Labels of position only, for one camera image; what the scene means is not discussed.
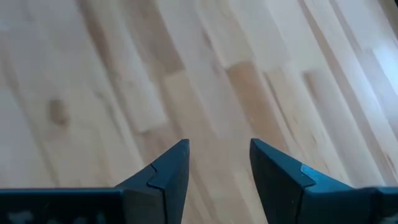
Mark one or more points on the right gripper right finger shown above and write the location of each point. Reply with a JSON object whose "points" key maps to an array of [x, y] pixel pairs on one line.
{"points": [[286, 193]]}

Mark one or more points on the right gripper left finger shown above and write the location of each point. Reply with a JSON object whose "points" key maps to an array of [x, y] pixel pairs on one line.
{"points": [[158, 193]]}

